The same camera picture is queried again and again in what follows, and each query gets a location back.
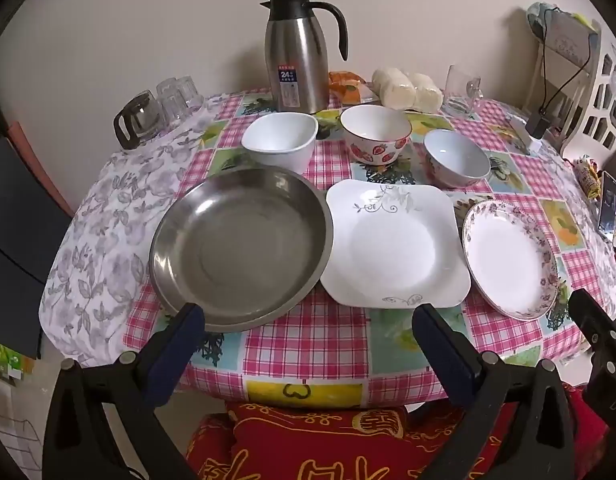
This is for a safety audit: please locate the white square plate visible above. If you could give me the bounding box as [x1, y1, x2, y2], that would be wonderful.
[320, 178, 472, 309]

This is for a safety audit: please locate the white carved chair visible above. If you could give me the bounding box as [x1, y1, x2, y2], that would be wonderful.
[560, 35, 616, 166]

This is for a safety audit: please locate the orange snack packet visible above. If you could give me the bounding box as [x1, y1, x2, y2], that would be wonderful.
[329, 71, 376, 106]

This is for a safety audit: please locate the glass teapot with black handle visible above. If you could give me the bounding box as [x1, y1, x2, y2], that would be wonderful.
[112, 90, 165, 151]

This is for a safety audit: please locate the dark cabinet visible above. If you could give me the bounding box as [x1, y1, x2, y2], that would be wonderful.
[0, 130, 73, 361]

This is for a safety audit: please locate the small colourful snack packet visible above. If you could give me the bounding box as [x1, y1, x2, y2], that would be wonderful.
[575, 157, 602, 199]

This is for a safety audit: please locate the stainless steel basin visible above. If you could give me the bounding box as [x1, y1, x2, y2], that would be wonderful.
[148, 166, 335, 333]

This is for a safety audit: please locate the white wire basket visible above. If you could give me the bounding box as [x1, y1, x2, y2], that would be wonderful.
[0, 410, 43, 480]

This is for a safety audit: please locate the strawberry print bowl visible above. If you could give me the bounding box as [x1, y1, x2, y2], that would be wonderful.
[339, 105, 413, 165]

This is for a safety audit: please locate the pale hanging bag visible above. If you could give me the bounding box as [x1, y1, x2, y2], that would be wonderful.
[527, 2, 603, 68]

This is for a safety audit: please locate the red patterned cushion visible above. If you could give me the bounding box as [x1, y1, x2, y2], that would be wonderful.
[185, 400, 609, 480]

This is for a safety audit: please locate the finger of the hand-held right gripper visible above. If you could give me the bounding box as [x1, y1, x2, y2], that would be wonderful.
[568, 287, 616, 361]

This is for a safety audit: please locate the small white box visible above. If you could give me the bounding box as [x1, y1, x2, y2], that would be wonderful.
[505, 115, 531, 155]

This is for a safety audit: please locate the smartphone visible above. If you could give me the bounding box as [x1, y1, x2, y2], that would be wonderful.
[598, 170, 616, 243]

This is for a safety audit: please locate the bag of steamed buns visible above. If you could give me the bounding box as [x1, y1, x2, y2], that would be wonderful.
[372, 67, 443, 112]

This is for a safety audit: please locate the glass mug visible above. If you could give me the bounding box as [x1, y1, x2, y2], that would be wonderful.
[443, 64, 485, 117]

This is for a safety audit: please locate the black charger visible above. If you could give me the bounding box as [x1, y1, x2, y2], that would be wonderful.
[527, 114, 551, 139]

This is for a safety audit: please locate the pale blue bowl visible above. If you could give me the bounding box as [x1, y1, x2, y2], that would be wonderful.
[423, 129, 491, 190]

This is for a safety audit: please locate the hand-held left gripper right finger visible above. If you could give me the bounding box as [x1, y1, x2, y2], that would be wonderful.
[412, 302, 576, 480]

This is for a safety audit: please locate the black cable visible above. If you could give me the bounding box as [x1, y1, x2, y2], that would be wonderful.
[535, 5, 596, 121]

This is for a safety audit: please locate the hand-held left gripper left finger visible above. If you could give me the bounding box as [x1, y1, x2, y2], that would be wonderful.
[42, 302, 206, 480]

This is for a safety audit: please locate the white square bowl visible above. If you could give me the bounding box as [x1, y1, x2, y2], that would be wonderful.
[241, 112, 319, 176]

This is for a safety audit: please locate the green box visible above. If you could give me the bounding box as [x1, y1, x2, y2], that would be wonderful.
[0, 337, 23, 387]

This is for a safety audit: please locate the stainless steel thermos jug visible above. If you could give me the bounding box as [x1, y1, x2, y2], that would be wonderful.
[264, 0, 349, 115]

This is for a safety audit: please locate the round floral rim plate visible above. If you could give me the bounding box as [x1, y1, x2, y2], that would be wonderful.
[460, 199, 560, 321]

